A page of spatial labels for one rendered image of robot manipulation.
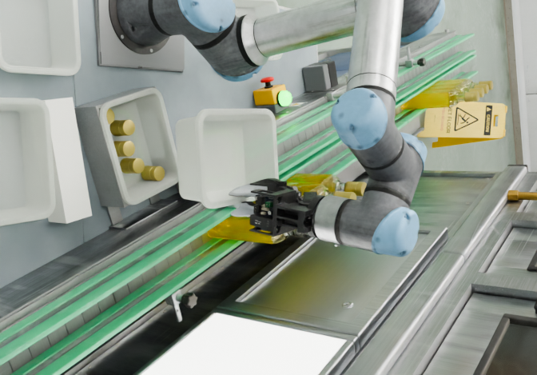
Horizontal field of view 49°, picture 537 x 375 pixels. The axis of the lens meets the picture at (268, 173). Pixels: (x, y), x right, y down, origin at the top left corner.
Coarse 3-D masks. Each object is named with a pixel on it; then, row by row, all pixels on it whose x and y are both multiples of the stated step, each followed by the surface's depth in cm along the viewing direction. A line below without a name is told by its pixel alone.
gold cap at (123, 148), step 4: (116, 144) 128; (120, 144) 127; (124, 144) 126; (128, 144) 127; (132, 144) 128; (116, 148) 127; (120, 148) 126; (124, 148) 126; (128, 148) 127; (132, 148) 128; (120, 152) 127; (124, 152) 126; (128, 152) 127; (132, 152) 128; (120, 156) 128; (124, 156) 127; (128, 156) 127
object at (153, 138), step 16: (128, 96) 123; (144, 96) 132; (160, 96) 130; (128, 112) 132; (144, 112) 134; (160, 112) 132; (144, 128) 136; (160, 128) 133; (112, 144) 120; (144, 144) 136; (160, 144) 135; (112, 160) 121; (144, 160) 136; (160, 160) 137; (176, 160) 135; (128, 176) 133; (176, 176) 135; (128, 192) 130; (144, 192) 129
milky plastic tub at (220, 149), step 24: (192, 120) 103; (216, 120) 114; (240, 120) 120; (264, 120) 118; (192, 144) 103; (216, 144) 114; (240, 144) 120; (264, 144) 118; (192, 168) 103; (216, 168) 114; (240, 168) 120; (264, 168) 119; (192, 192) 104; (216, 192) 114
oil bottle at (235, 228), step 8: (232, 216) 133; (224, 224) 133; (232, 224) 132; (240, 224) 130; (248, 224) 129; (208, 232) 137; (216, 232) 136; (224, 232) 134; (232, 232) 133; (240, 232) 131; (248, 232) 130; (240, 240) 132; (248, 240) 131; (256, 240) 129; (264, 240) 128; (272, 240) 126; (280, 240) 126
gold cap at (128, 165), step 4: (124, 160) 130; (128, 160) 130; (132, 160) 129; (136, 160) 129; (140, 160) 130; (120, 164) 130; (124, 164) 130; (128, 164) 129; (132, 164) 128; (136, 164) 129; (140, 164) 130; (144, 164) 131; (124, 168) 130; (128, 168) 129; (132, 168) 128; (136, 168) 129; (140, 168) 130; (144, 168) 131; (124, 172) 131; (128, 172) 130; (132, 172) 129; (136, 172) 129; (140, 172) 130
